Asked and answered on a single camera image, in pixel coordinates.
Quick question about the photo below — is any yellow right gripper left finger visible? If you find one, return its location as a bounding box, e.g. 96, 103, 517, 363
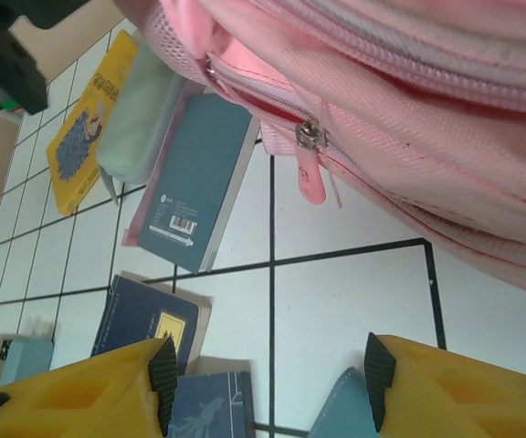
0, 337, 180, 438

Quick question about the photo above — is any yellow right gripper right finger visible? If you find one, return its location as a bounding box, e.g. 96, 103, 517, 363
363, 332, 526, 438

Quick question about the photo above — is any beige and blue stapler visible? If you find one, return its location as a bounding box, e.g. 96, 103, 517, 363
0, 321, 57, 398

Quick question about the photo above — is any teal snap wallet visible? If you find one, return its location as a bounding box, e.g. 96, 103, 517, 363
306, 366, 369, 438

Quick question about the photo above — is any dark blue book small label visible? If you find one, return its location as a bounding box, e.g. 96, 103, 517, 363
89, 272, 214, 366

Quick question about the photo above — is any dark blue book fish print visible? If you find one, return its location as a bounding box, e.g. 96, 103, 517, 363
166, 370, 256, 438

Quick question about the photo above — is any yellow paperback book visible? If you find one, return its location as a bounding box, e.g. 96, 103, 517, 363
46, 29, 139, 218

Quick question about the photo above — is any teal hardcover notebook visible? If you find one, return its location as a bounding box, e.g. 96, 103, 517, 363
121, 93, 262, 275

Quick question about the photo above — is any pink student backpack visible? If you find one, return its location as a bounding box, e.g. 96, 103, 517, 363
111, 0, 526, 305

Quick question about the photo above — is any mint green pencil case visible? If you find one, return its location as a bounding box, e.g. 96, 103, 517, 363
96, 45, 189, 209

